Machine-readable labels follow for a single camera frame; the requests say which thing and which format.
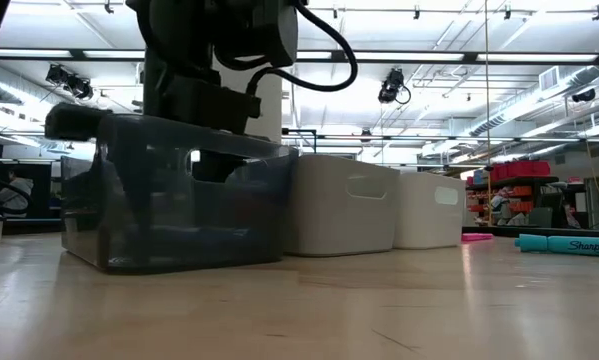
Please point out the smoky dark transparent bin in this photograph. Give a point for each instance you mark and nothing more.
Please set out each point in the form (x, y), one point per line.
(259, 215)

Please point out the black bent pipe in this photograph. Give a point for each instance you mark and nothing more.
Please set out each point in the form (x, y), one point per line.
(299, 132)

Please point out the white cylinder lamp wooden base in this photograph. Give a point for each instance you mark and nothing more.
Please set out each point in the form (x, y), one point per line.
(271, 110)

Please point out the black ceiling dome device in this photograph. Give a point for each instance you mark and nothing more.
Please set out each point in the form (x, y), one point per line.
(584, 95)

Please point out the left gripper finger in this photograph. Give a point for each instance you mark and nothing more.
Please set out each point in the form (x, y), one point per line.
(134, 190)
(219, 167)

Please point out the person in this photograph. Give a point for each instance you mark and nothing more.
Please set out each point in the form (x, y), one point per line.
(16, 197)

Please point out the pink highlighter marker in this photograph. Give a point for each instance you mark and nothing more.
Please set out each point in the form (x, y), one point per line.
(476, 237)

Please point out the teal highlighter marker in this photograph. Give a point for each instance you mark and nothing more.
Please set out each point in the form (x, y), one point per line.
(564, 246)

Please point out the black partition panel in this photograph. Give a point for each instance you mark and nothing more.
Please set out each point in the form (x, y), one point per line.
(44, 175)

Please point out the shelf rack with red bins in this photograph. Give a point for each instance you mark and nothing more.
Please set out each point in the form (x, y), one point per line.
(519, 192)

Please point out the silver ceiling duct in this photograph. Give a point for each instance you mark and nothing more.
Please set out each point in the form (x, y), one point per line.
(579, 80)

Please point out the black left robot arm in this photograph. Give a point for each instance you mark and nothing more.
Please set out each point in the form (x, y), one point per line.
(179, 40)

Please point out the black overhead beam with lights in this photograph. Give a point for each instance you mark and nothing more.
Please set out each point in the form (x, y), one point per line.
(336, 56)

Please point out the grey plastic bin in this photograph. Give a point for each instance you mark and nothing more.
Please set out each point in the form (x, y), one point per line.
(329, 215)

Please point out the black hanging camera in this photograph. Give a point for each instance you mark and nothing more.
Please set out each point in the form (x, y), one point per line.
(391, 85)

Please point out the white plastic bin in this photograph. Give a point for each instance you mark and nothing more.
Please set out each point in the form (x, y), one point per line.
(424, 220)

